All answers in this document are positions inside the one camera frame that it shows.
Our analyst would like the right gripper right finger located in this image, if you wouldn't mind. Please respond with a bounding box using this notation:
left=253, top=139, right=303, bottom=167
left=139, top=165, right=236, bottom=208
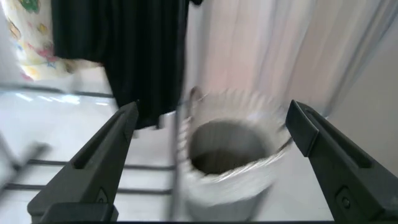
left=285, top=100, right=398, bottom=222

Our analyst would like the white curtain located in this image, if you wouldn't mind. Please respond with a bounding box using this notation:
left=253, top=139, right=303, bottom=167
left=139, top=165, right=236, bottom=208
left=0, top=0, right=398, bottom=118

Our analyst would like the black clothes rack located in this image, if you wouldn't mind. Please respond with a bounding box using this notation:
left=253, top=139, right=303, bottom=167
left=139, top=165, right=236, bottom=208
left=0, top=0, right=203, bottom=222

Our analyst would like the black garment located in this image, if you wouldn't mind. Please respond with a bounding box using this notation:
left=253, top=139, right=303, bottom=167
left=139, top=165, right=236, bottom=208
left=51, top=0, right=203, bottom=130

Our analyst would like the cream printed garment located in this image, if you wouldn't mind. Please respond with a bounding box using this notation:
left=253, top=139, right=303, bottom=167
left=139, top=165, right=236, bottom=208
left=0, top=0, right=103, bottom=82

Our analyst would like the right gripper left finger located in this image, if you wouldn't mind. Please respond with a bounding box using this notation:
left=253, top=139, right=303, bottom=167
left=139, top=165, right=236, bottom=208
left=27, top=101, right=139, bottom=222

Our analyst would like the white laundry basket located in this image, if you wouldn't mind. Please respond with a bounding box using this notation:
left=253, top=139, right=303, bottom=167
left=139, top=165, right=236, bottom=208
left=175, top=86, right=295, bottom=222

